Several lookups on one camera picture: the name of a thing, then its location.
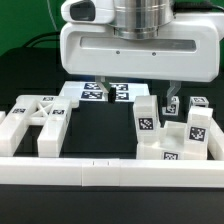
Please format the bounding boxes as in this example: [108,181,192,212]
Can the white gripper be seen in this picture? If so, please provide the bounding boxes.
[60,13,224,107]

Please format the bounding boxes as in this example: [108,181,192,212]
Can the white chair seat part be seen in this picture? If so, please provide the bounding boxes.
[136,121,207,160]

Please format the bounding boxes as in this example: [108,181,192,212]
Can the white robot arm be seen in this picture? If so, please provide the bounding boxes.
[60,0,224,98]

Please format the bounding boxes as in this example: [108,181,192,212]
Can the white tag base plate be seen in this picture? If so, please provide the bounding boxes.
[60,81,150,102]

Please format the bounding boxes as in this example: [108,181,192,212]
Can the white right side rail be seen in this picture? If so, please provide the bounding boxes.
[208,119,224,161]

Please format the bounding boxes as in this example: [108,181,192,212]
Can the white rail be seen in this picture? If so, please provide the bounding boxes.
[208,119,224,161]
[0,157,224,188]

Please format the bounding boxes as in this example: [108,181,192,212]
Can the white front rail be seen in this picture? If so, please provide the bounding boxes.
[0,157,224,188]

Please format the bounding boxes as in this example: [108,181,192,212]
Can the white chair backrest frame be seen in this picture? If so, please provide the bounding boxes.
[0,95,79,158]

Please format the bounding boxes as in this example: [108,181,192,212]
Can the black cables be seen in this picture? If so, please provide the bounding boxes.
[21,31,63,49]

